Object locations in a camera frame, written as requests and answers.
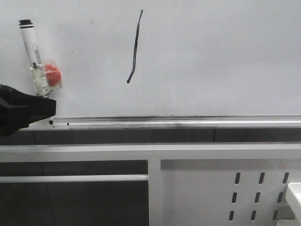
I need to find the large whiteboard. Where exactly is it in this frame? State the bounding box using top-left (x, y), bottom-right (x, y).
top-left (0, 0), bottom-right (301, 128)

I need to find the white upper marker tray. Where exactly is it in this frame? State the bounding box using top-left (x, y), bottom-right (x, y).
top-left (285, 182), bottom-right (301, 221)

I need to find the white metal stand frame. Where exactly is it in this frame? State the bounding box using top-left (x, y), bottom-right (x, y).
top-left (0, 143), bottom-right (301, 226)

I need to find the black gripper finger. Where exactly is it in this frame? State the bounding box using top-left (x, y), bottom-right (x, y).
top-left (0, 84), bottom-right (45, 107)
top-left (0, 96), bottom-right (56, 137)

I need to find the red round magnet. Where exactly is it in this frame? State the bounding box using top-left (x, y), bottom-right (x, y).
top-left (44, 64), bottom-right (62, 87)

